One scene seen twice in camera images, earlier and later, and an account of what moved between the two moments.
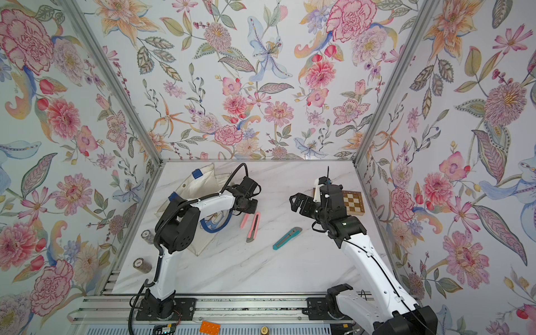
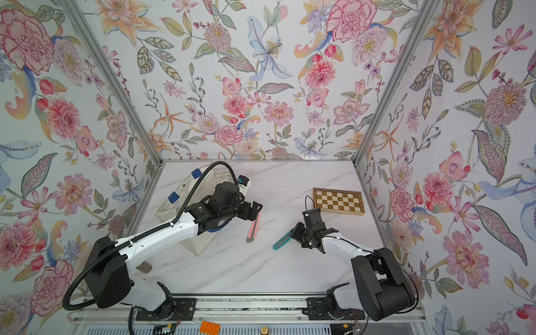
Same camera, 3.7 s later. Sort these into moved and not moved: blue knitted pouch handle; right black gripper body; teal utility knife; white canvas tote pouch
Moved: right black gripper body
Not moved: teal utility knife; blue knitted pouch handle; white canvas tote pouch
